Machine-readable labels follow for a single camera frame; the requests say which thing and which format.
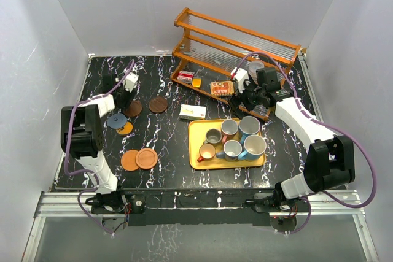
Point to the light wooden ridged coaster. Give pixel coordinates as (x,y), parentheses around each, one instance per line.
(146,158)

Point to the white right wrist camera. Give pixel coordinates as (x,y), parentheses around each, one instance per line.
(238,76)

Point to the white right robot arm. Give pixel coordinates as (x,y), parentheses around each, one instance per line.
(330,157)

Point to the orange yellow small packet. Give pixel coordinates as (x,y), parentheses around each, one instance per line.
(196,82)

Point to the large blue mug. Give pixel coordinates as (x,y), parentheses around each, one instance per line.
(254,148)
(248,126)

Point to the small red orange cup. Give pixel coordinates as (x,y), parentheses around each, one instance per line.
(207,152)

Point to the pink grey mug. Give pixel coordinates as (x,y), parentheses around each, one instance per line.
(229,128)

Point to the orange black paper coaster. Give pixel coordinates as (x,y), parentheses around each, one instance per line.
(126,129)

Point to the white yellow carton box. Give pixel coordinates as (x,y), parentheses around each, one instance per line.
(191,112)

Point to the red white small box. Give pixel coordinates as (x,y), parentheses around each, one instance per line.
(185,76)

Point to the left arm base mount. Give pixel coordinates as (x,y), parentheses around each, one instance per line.
(132,206)

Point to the orange wooden shelf rack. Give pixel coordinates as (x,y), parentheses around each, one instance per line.
(219,46)

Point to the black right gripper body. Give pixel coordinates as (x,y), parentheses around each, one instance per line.
(252,96)

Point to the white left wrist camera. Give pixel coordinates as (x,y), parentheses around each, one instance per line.
(130,82)

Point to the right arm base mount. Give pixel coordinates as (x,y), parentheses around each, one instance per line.
(273,205)

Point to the clear plastic cup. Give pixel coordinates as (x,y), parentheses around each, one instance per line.
(253,67)

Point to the large blue mug back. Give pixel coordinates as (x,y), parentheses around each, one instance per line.
(248,126)

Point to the orange snack package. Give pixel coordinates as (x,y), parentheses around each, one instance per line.
(222,88)

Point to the large blue mug front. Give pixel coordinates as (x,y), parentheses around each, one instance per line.
(254,148)

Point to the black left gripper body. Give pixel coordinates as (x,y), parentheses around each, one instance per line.
(126,96)

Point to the yellow serving tray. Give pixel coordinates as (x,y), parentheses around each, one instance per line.
(197,131)

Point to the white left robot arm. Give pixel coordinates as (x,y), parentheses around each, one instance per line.
(82,134)

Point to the small grey green cup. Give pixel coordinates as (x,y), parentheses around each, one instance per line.
(213,137)

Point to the blue paper coaster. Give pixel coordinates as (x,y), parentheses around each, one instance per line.
(117,121)

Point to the grey blue speckled mug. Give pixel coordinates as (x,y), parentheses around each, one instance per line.
(231,151)

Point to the plain orange wooden coaster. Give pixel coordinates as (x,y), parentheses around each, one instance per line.
(128,160)

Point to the dark walnut coaster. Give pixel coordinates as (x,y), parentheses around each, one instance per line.
(133,110)
(158,104)

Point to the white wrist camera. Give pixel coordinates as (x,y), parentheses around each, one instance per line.
(130,82)
(238,76)

